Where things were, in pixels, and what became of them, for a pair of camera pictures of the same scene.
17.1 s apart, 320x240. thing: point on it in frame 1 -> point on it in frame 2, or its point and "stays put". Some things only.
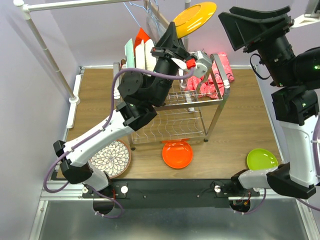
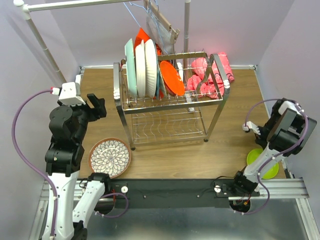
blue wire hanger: (146, 11) stays put
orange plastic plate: (177, 154) -> (172, 78)
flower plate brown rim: (150, 60) stays put
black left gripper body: (170, 52) -> (93, 113)
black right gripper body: (256, 43) -> (261, 139)
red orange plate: (141, 35) stays put
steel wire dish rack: (191, 109) stays put
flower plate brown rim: (114, 159) stays put
